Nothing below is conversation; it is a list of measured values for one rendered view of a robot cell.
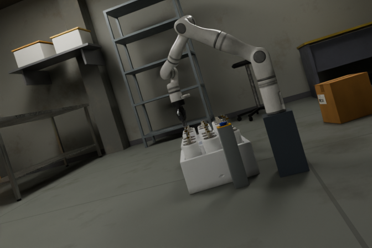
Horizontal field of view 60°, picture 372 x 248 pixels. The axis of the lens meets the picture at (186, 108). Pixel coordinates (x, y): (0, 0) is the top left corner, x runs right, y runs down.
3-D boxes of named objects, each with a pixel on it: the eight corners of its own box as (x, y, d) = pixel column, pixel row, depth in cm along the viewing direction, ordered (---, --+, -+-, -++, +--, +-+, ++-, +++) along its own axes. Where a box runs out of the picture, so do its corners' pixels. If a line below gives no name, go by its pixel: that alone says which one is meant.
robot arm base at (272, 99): (284, 109, 163) (275, 76, 163) (286, 110, 154) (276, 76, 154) (266, 114, 165) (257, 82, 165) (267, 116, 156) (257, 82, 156)
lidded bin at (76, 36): (96, 47, 478) (90, 30, 477) (83, 44, 441) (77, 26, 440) (69, 56, 487) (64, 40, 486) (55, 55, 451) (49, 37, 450)
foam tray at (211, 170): (246, 159, 210) (238, 133, 210) (260, 173, 171) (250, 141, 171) (189, 176, 211) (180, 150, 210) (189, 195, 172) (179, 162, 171)
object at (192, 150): (190, 175, 184) (181, 144, 183) (207, 170, 184) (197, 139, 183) (190, 179, 174) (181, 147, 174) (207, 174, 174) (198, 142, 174)
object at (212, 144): (210, 169, 184) (201, 138, 183) (226, 164, 184) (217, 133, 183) (212, 172, 174) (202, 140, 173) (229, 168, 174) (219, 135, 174)
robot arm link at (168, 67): (156, 75, 189) (163, 56, 180) (168, 72, 195) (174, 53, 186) (163, 82, 186) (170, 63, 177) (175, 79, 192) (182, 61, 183)
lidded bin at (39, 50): (60, 60, 492) (55, 42, 491) (44, 58, 453) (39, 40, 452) (34, 69, 502) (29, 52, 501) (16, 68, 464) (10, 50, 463)
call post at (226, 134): (247, 181, 166) (230, 123, 164) (249, 185, 158) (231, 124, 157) (233, 185, 166) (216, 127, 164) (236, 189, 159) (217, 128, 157)
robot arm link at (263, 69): (266, 44, 153) (276, 79, 153) (267, 45, 162) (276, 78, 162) (247, 50, 155) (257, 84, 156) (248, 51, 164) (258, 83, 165)
